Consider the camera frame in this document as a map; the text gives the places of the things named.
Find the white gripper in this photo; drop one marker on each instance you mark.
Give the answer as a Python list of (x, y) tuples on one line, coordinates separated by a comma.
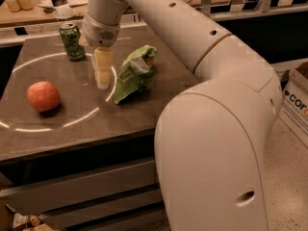
[(98, 32)]

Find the red apple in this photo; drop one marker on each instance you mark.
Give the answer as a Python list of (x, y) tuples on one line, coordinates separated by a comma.
[(43, 96)]

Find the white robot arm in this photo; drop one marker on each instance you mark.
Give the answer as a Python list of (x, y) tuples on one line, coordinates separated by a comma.
[(210, 138)]

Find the green rice chip bag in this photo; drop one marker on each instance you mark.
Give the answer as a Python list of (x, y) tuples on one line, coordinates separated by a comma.
[(136, 73)]

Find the green soda can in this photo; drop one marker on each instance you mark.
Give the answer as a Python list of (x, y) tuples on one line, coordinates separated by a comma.
[(70, 35)]

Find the white bowl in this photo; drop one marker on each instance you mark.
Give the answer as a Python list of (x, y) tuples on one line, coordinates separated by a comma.
[(63, 13)]

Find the black power adapter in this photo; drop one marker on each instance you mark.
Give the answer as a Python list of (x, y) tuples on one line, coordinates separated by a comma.
[(57, 3)]

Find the grey drawer cabinet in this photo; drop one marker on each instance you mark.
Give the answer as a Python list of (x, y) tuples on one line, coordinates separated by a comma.
[(88, 164)]

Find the jar with orange contents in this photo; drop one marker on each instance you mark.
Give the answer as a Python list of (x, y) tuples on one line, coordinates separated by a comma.
[(13, 5)]

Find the cardboard box with lettering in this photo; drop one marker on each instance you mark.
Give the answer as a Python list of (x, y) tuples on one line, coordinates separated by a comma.
[(294, 111)]

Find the metal railing frame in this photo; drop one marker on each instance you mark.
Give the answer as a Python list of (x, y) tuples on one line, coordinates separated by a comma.
[(253, 20)]

